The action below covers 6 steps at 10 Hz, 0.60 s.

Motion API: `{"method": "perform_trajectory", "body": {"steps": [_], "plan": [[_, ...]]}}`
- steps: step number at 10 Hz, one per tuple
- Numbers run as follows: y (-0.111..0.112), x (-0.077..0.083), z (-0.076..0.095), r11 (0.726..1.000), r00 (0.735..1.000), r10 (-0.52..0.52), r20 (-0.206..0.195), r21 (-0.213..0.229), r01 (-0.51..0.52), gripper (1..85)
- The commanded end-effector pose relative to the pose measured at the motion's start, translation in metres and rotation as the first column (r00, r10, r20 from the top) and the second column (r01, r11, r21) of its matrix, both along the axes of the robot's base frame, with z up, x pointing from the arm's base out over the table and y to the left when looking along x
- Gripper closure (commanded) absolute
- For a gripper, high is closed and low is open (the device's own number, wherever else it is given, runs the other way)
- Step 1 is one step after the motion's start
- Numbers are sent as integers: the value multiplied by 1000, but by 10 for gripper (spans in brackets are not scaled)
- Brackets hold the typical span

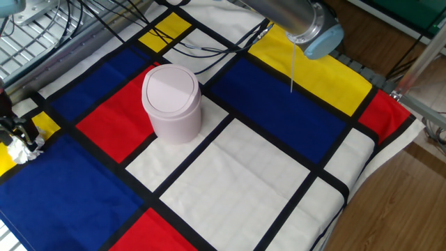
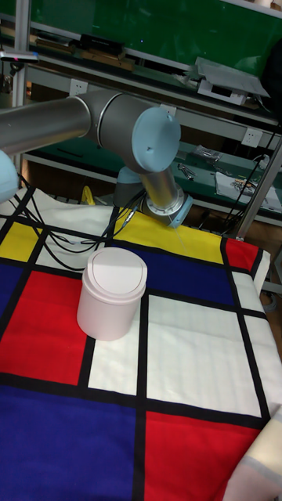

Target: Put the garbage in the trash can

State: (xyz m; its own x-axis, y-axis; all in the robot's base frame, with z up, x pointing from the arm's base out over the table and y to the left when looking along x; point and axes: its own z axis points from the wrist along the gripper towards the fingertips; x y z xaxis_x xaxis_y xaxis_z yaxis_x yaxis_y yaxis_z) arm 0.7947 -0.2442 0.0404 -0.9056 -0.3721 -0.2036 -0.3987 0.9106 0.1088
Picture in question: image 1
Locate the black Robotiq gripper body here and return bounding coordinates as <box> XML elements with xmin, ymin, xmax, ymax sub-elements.
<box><xmin>0</xmin><ymin>86</ymin><xmax>14</xmax><ymax>119</ymax></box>

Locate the aluminium frame post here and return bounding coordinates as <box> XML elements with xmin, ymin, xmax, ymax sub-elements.
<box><xmin>390</xmin><ymin>30</ymin><xmax>446</xmax><ymax>102</ymax></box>

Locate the grey cable bundle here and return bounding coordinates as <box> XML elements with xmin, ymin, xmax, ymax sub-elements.
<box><xmin>420</xmin><ymin>111</ymin><xmax>446</xmax><ymax>156</ymax></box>

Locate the white tissue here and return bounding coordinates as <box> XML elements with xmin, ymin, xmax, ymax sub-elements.
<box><xmin>6</xmin><ymin>127</ymin><xmax>47</xmax><ymax>165</ymax></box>

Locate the aluminium frame beam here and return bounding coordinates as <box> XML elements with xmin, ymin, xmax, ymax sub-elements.
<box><xmin>399</xmin><ymin>93</ymin><xmax>446</xmax><ymax>130</ymax></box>

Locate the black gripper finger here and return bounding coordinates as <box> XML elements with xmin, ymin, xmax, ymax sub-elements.
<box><xmin>0</xmin><ymin>116</ymin><xmax>17</xmax><ymax>147</ymax></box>
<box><xmin>15</xmin><ymin>117</ymin><xmax>40</xmax><ymax>153</ymax></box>

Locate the silver perforated mounting plate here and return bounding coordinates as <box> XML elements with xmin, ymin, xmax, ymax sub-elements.
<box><xmin>13</xmin><ymin>0</ymin><xmax>61</xmax><ymax>27</ymax></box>

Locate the pink swing-lid trash can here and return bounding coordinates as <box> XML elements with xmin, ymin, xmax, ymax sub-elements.
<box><xmin>141</xmin><ymin>63</ymin><xmax>203</xmax><ymax>146</ymax></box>

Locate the Mondrian colour-block tablecloth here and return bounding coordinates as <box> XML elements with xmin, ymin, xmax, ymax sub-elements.
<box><xmin>0</xmin><ymin>0</ymin><xmax>426</xmax><ymax>251</ymax></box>

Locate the silver cable plug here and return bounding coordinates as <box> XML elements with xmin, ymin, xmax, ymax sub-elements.
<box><xmin>255</xmin><ymin>25</ymin><xmax>275</xmax><ymax>45</ymax></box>

